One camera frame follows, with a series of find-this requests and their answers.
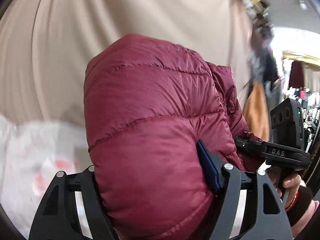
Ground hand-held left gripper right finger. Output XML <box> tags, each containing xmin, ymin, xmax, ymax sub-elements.
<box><xmin>196</xmin><ymin>140</ymin><xmax>294</xmax><ymax>240</ymax></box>

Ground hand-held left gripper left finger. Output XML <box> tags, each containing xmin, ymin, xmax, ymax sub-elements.
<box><xmin>29</xmin><ymin>165</ymin><xmax>119</xmax><ymax>240</ymax></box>

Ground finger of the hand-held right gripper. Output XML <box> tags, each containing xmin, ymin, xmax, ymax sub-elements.
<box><xmin>232</xmin><ymin>136</ymin><xmax>266</xmax><ymax>156</ymax></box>

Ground maroon puffer jacket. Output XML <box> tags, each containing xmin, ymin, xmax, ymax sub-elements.
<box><xmin>84</xmin><ymin>34</ymin><xmax>265</xmax><ymax>240</ymax></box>

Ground dark hanging clothes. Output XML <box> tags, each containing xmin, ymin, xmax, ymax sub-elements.
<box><xmin>249</xmin><ymin>22</ymin><xmax>278</xmax><ymax>85</ymax></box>

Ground person's right hand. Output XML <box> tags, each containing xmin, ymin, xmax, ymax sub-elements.
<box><xmin>268</xmin><ymin>169</ymin><xmax>304</xmax><ymax>211</ymax></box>

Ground orange brown hanging garment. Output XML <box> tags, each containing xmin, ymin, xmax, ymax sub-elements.
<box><xmin>244</xmin><ymin>81</ymin><xmax>270</xmax><ymax>140</ymax></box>

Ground cluttered shop shelf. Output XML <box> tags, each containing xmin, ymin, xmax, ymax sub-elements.
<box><xmin>282</xmin><ymin>51</ymin><xmax>320</xmax><ymax>135</ymax></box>

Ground white printed blanket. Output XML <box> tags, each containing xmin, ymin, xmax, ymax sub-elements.
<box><xmin>0</xmin><ymin>115</ymin><xmax>100</xmax><ymax>232</ymax></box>

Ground beige bed sheet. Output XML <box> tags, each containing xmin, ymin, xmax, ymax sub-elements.
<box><xmin>0</xmin><ymin>0</ymin><xmax>253</xmax><ymax>140</ymax></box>

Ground red thread bracelet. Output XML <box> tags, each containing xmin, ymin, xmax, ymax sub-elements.
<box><xmin>284</xmin><ymin>191</ymin><xmax>300</xmax><ymax>212</ymax></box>

